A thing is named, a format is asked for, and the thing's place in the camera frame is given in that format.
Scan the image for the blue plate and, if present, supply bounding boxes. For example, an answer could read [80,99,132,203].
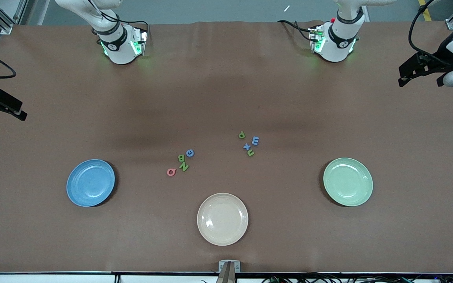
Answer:
[66,159,116,208]

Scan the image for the green plate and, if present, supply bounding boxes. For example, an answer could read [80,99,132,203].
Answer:
[323,157,374,207]

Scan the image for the beige plate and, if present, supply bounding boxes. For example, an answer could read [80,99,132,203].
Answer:
[197,193,249,246]

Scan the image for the brown table mat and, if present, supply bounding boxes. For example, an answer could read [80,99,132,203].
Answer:
[0,20,453,274]

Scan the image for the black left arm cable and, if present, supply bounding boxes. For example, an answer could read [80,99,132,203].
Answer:
[408,0,453,66]

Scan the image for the black left base cable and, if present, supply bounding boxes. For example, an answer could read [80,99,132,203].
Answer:
[277,20,317,42]

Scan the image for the black base cable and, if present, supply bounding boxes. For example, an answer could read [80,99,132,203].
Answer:
[277,20,317,42]
[109,16,149,40]

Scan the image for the black right base cable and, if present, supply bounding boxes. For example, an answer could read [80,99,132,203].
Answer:
[109,16,149,40]

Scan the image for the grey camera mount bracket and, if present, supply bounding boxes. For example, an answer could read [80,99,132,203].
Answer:
[218,260,241,283]

